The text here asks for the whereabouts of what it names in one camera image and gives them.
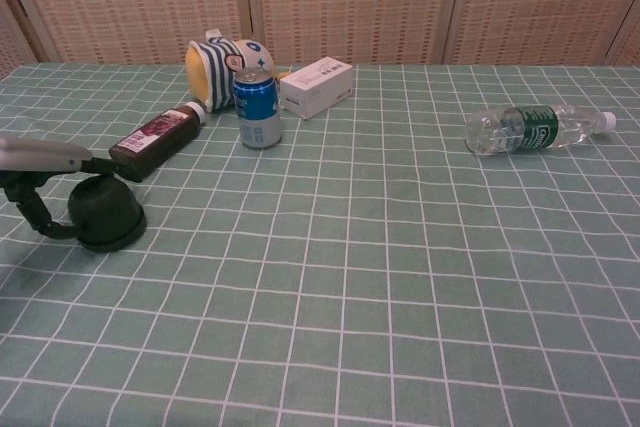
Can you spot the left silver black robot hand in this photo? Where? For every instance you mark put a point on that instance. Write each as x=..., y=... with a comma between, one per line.
x=35, y=157

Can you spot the upside-down black plastic bowl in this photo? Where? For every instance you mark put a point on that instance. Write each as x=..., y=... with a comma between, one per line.
x=106, y=212

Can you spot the dark juice bottle white cap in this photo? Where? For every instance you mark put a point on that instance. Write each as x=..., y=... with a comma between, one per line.
x=157, y=139

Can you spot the striped yellow plush toy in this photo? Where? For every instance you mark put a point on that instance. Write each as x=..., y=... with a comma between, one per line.
x=215, y=72

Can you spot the blue silver drink can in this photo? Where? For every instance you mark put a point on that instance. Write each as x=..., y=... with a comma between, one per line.
x=257, y=112

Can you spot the white cardboard box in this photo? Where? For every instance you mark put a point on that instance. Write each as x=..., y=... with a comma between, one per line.
x=316, y=87

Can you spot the green checked tablecloth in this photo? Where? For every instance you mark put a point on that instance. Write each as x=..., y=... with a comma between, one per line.
x=350, y=272

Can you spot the woven folding screen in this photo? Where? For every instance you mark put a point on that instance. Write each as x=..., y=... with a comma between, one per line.
x=350, y=2

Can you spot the clear water bottle green label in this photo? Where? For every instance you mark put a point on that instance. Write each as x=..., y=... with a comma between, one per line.
x=535, y=128

